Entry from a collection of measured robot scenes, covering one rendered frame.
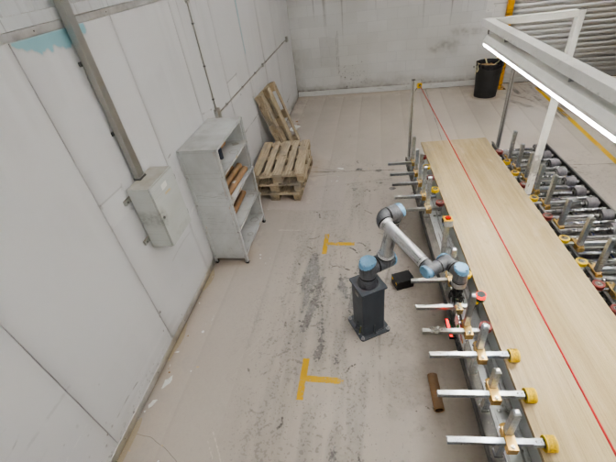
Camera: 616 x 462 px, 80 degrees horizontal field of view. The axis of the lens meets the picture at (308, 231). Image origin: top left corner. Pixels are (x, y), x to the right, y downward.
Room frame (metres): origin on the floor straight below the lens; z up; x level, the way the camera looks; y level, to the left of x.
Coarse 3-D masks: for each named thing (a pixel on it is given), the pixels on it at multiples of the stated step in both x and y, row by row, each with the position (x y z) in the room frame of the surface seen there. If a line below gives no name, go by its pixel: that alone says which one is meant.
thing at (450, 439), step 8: (448, 440) 0.78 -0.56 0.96; (456, 440) 0.77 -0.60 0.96; (464, 440) 0.77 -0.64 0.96; (472, 440) 0.76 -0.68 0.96; (480, 440) 0.76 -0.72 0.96; (488, 440) 0.75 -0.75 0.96; (496, 440) 0.75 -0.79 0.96; (504, 440) 0.74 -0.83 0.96; (520, 440) 0.73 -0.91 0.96; (528, 440) 0.73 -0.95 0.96; (536, 440) 0.72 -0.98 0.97
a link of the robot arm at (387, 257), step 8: (392, 208) 2.20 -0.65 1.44; (400, 208) 2.20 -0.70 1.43; (392, 216) 2.16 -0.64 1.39; (400, 216) 2.18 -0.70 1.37; (384, 232) 2.27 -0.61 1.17; (384, 240) 2.27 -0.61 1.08; (392, 240) 2.24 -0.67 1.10; (384, 248) 2.27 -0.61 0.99; (392, 248) 2.27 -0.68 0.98; (376, 256) 2.34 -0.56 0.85; (384, 256) 2.28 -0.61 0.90; (392, 256) 2.29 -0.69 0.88; (384, 264) 2.27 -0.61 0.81; (392, 264) 2.30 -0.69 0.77
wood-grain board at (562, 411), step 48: (432, 144) 4.20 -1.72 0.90; (480, 144) 4.02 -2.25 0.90; (480, 192) 3.00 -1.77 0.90; (480, 240) 2.30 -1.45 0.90; (528, 240) 2.22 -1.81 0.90; (480, 288) 1.79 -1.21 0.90; (576, 288) 1.66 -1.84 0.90; (528, 336) 1.33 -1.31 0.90; (576, 336) 1.29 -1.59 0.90; (528, 384) 1.03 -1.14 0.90; (576, 384) 0.99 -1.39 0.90; (576, 432) 0.75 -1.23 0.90
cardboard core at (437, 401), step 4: (428, 376) 1.63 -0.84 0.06; (432, 376) 1.62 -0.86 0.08; (436, 376) 1.62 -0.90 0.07; (428, 380) 1.60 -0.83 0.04; (432, 380) 1.58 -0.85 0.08; (436, 380) 1.57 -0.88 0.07; (432, 384) 1.55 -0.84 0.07; (436, 384) 1.54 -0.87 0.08; (432, 388) 1.52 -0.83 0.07; (436, 388) 1.51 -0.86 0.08; (432, 392) 1.49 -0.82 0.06; (432, 396) 1.46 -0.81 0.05; (436, 396) 1.44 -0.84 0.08; (432, 400) 1.44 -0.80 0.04; (436, 400) 1.41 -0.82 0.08; (440, 400) 1.41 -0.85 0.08; (436, 404) 1.38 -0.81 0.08; (440, 404) 1.37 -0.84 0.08; (436, 408) 1.35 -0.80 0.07; (440, 408) 1.35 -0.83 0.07; (444, 408) 1.35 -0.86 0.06
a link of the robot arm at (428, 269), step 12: (384, 216) 2.13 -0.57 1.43; (384, 228) 2.06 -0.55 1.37; (396, 228) 2.01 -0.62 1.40; (396, 240) 1.93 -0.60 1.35; (408, 240) 1.89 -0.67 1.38; (408, 252) 1.81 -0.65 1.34; (420, 252) 1.77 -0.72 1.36; (420, 264) 1.70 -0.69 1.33; (432, 264) 1.66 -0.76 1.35; (432, 276) 1.61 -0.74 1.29
